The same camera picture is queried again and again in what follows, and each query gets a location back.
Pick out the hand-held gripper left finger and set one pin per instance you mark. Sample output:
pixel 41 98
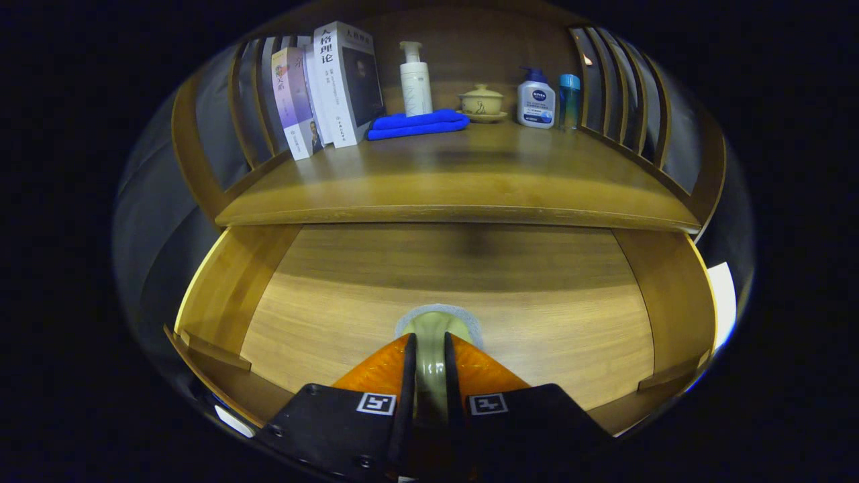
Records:
pixel 406 402

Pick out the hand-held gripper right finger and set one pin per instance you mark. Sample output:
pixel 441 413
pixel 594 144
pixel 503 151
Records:
pixel 453 396

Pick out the wooden drawer with black knob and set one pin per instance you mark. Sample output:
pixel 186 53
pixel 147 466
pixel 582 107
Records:
pixel 470 302

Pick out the wooden countertop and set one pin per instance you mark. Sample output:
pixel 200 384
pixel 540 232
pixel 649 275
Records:
pixel 470 174

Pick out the white side cabinet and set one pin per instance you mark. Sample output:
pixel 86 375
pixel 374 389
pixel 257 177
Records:
pixel 723 302

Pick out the blue folded cloth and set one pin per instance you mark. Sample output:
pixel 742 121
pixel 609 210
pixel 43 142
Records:
pixel 416 125

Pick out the yellow lidded teacup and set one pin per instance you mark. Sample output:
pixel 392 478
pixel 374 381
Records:
pixel 482 102

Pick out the white blue pump bottle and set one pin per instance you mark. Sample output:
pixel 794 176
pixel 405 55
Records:
pixel 536 104

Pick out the tall white pump bottle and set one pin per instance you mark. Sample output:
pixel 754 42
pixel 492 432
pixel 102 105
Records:
pixel 416 87

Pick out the teal bottle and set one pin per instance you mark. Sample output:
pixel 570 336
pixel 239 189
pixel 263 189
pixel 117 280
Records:
pixel 570 104

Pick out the thin white book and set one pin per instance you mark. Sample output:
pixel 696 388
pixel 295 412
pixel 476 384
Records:
pixel 315 94

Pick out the purple book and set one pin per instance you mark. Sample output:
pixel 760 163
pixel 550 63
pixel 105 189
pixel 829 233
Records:
pixel 292 100

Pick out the thick white book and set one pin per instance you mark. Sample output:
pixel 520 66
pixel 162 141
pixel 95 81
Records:
pixel 335 87

